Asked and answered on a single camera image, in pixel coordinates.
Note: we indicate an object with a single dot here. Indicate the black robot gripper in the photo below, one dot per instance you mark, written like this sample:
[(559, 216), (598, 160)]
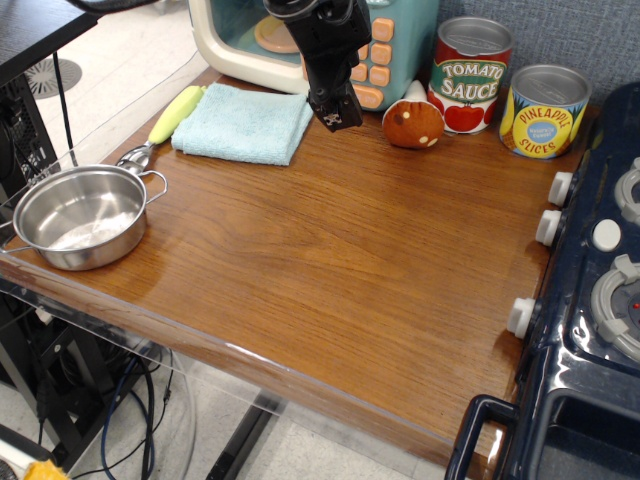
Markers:
[(329, 35)]

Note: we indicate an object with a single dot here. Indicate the brown plush toy mushroom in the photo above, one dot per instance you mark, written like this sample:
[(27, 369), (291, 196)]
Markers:
[(413, 122)]

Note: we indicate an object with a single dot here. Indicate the white stove knob top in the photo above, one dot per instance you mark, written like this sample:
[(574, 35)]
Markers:
[(559, 188)]

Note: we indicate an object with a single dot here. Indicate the white stove knob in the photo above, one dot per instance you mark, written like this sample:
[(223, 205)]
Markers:
[(559, 188), (547, 227), (520, 316)]

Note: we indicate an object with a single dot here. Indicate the white stove knob middle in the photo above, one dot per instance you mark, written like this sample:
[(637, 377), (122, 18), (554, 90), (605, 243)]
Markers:
[(547, 227)]

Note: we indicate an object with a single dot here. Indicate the white stove knob bottom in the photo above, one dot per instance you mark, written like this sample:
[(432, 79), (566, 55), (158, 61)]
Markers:
[(520, 316)]

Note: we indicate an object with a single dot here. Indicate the light blue folded cloth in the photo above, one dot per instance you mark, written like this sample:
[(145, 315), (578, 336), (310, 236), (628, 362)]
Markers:
[(244, 126)]

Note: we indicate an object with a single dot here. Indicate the teal and cream toy microwave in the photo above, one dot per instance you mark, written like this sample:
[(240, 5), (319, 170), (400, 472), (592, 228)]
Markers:
[(239, 39)]

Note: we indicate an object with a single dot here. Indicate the tomato sauce toy can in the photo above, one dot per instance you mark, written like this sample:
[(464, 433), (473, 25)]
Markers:
[(470, 63)]

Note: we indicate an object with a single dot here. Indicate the pineapple slices toy can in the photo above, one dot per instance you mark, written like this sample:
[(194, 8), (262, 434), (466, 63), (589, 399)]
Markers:
[(544, 110)]

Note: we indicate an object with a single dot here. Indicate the small stainless steel pot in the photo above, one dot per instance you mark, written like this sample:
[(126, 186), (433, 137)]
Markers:
[(85, 217)]

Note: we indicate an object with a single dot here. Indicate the black desk at left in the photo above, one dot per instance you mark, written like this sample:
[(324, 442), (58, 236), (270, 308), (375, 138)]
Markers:
[(32, 30)]

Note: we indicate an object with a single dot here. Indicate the black table leg base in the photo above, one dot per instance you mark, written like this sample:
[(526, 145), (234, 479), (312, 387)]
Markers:
[(245, 437)]

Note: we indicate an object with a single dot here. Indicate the dark blue toy stove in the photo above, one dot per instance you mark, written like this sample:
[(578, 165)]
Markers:
[(576, 412)]

